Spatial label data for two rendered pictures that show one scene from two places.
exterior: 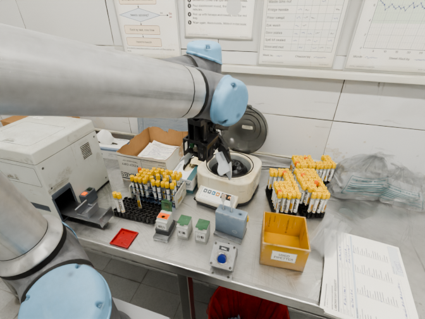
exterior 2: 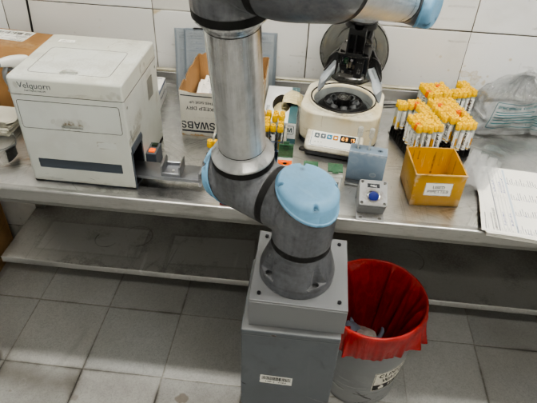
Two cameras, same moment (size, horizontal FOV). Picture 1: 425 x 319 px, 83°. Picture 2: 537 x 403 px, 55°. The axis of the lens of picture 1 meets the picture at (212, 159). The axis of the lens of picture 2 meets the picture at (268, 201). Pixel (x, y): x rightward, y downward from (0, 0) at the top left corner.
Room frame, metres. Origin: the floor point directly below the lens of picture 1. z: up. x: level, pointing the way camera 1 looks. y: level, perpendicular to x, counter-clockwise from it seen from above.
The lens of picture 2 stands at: (-0.51, 0.45, 1.71)
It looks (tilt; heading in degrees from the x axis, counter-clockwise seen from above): 38 degrees down; 347
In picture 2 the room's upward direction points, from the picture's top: 3 degrees clockwise
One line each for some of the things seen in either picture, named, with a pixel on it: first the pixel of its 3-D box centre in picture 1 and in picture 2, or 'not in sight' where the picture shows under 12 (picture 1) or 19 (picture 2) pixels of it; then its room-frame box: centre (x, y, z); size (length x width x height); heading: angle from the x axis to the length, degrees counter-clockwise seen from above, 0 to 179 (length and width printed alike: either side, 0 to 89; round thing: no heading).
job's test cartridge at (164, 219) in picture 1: (164, 222); (284, 172); (0.59, 0.16, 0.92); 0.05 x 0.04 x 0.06; 164
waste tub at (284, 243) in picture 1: (282, 240); (431, 176); (0.51, -0.22, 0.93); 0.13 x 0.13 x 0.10; 78
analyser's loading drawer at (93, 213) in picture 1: (83, 209); (165, 168); (0.65, 0.47, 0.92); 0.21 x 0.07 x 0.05; 73
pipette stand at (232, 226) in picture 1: (231, 222); (366, 165); (0.58, -0.06, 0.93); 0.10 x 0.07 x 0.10; 65
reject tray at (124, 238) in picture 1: (124, 238); not in sight; (0.55, 0.30, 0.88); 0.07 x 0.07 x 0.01; 73
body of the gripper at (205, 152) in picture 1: (203, 133); (356, 46); (0.56, 0.02, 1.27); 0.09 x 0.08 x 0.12; 152
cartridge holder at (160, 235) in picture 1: (165, 228); not in sight; (0.59, 0.16, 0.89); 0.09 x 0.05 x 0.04; 164
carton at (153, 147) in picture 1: (157, 154); (227, 94); (0.99, 0.26, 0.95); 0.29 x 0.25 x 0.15; 163
